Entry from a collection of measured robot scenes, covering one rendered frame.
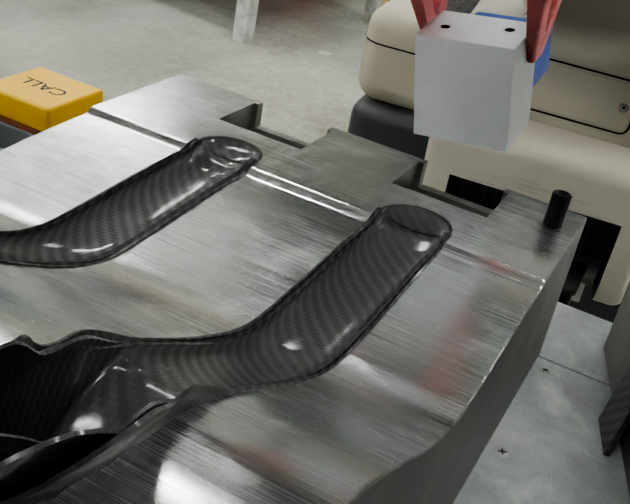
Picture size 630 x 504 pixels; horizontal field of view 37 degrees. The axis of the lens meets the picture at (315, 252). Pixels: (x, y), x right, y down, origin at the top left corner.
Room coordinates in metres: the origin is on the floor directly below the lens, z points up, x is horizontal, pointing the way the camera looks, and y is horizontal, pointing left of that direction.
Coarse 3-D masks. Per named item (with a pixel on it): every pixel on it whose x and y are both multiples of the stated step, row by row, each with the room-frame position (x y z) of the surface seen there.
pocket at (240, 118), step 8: (256, 104) 0.53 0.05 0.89; (240, 112) 0.52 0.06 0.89; (248, 112) 0.52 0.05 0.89; (256, 112) 0.53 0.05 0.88; (224, 120) 0.50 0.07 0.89; (232, 120) 0.51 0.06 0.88; (240, 120) 0.52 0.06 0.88; (248, 120) 0.53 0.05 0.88; (256, 120) 0.53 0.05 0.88; (248, 128) 0.53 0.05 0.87; (256, 128) 0.53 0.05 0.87; (264, 128) 0.53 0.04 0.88; (272, 136) 0.52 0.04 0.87; (280, 136) 0.52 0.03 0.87; (288, 136) 0.52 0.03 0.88; (288, 144) 0.52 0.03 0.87; (296, 144) 0.52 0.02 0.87; (304, 144) 0.52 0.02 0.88
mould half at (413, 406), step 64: (64, 128) 0.45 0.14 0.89; (128, 128) 0.46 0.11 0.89; (192, 128) 0.47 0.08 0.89; (0, 192) 0.37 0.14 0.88; (64, 192) 0.38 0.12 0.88; (256, 192) 0.42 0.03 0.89; (320, 192) 0.42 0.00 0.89; (384, 192) 0.44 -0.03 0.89; (512, 192) 0.47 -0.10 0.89; (128, 256) 0.34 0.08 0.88; (192, 256) 0.35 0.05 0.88; (256, 256) 0.36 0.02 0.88; (320, 256) 0.37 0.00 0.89; (448, 256) 0.39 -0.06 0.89; (512, 256) 0.40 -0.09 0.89; (0, 320) 0.21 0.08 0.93; (64, 320) 0.23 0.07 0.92; (128, 320) 0.26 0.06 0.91; (192, 320) 0.29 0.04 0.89; (384, 320) 0.33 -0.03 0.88; (448, 320) 0.34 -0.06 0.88; (512, 320) 0.34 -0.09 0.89; (320, 384) 0.27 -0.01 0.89; (384, 384) 0.28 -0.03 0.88; (448, 384) 0.29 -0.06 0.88; (512, 384) 0.38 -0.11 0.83; (192, 448) 0.17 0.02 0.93; (256, 448) 0.18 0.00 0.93; (320, 448) 0.19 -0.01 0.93; (384, 448) 0.21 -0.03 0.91; (448, 448) 0.27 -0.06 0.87
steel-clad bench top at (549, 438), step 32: (576, 320) 0.51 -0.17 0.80; (544, 352) 0.46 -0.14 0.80; (576, 352) 0.47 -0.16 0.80; (544, 384) 0.43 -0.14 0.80; (576, 384) 0.44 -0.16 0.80; (608, 384) 0.44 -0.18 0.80; (512, 416) 0.39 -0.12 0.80; (544, 416) 0.40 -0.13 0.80; (576, 416) 0.41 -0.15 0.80; (512, 448) 0.37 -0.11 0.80; (544, 448) 0.37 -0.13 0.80; (576, 448) 0.38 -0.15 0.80; (480, 480) 0.34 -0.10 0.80; (512, 480) 0.34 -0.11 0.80; (544, 480) 0.35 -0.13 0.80; (576, 480) 0.35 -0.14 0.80; (608, 480) 0.36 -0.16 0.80
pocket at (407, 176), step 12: (420, 168) 0.49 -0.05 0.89; (396, 180) 0.46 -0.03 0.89; (408, 180) 0.48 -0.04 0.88; (420, 180) 0.49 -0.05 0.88; (420, 192) 0.49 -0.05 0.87; (432, 192) 0.48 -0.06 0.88; (444, 192) 0.49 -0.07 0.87; (504, 192) 0.47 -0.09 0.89; (456, 204) 0.48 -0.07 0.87; (468, 204) 0.48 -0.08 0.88
